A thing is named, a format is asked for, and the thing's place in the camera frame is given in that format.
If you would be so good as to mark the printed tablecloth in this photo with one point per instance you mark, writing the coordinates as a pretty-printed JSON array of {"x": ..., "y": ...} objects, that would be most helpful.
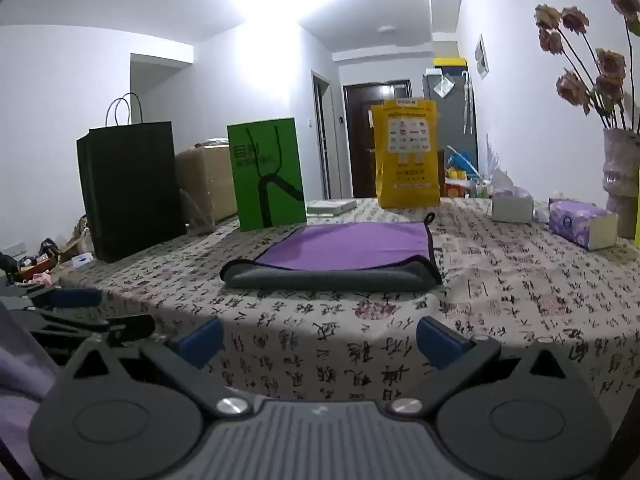
[{"x": 500, "y": 290}]

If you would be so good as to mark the clear plastic bag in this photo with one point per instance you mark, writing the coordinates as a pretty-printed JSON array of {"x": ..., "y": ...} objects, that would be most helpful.
[{"x": 196, "y": 212}]

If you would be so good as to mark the grey refrigerator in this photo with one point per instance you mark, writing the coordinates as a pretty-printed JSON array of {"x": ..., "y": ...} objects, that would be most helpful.
[{"x": 455, "y": 120}]

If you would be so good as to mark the dark brown door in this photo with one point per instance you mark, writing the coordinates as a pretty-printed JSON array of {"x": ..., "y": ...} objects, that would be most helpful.
[{"x": 359, "y": 140}]

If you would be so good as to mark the purple tissue pack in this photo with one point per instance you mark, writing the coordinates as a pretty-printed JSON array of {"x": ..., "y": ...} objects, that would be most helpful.
[{"x": 580, "y": 222}]

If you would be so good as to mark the white tissue box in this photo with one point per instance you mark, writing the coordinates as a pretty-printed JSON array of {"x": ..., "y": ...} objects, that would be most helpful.
[{"x": 511, "y": 210}]

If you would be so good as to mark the dried pink flowers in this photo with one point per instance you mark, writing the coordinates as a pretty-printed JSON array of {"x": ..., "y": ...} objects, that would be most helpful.
[{"x": 610, "y": 67}]

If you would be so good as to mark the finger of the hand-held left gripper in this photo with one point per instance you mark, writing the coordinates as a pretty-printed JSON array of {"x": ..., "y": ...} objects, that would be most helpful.
[
  {"x": 75, "y": 298},
  {"x": 131, "y": 329}
]

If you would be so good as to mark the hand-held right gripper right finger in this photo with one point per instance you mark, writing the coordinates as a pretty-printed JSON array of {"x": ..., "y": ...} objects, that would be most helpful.
[{"x": 440, "y": 342}]

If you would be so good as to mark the wall picture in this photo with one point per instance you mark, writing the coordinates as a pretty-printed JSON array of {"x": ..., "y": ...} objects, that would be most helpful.
[{"x": 481, "y": 57}]

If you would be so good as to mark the textured grey vase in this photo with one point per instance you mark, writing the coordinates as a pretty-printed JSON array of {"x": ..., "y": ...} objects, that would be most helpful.
[{"x": 622, "y": 180}]

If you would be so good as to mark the brown cardboard box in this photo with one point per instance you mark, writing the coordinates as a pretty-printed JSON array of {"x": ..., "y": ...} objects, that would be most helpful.
[{"x": 205, "y": 175}]

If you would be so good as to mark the yellow-green object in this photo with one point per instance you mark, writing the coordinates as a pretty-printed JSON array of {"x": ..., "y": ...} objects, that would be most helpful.
[{"x": 637, "y": 210}]

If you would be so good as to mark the person's grey clothing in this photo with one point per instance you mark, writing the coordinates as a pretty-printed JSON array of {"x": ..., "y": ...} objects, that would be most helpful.
[{"x": 22, "y": 390}]

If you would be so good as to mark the yellow plastic bag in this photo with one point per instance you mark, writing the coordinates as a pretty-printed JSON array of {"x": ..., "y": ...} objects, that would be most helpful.
[{"x": 406, "y": 160}]

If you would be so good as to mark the purple and grey towel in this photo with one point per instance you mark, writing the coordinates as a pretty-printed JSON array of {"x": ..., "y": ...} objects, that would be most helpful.
[{"x": 345, "y": 246}]

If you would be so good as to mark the black paper bag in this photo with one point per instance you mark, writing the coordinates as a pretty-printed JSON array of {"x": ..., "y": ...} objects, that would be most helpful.
[{"x": 132, "y": 190}]

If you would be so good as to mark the flat white box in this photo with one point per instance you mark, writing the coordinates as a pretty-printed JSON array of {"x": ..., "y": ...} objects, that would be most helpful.
[{"x": 330, "y": 206}]

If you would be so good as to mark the blue plastic bag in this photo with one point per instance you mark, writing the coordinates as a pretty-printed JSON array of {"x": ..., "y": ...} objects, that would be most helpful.
[{"x": 459, "y": 161}]

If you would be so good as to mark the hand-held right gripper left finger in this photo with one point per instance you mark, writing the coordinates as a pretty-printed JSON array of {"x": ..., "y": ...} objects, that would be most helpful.
[{"x": 200, "y": 342}]

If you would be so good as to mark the yellow box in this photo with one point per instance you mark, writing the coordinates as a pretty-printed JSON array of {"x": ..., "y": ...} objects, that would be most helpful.
[{"x": 450, "y": 63}]

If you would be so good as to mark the green paper bag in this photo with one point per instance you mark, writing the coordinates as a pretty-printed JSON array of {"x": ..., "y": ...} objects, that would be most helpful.
[{"x": 267, "y": 175}]

